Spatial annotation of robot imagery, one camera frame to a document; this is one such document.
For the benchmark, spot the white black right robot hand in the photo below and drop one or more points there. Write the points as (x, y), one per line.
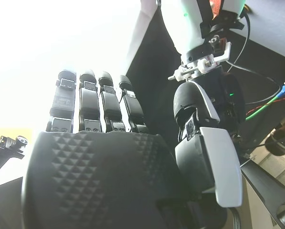
(97, 179)

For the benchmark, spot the black round device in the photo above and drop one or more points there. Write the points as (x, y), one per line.
(280, 143)

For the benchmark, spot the black metal frame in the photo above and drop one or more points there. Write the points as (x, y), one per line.
(271, 190)

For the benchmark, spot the small camera on black bracket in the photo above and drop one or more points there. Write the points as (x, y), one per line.
(4, 143)

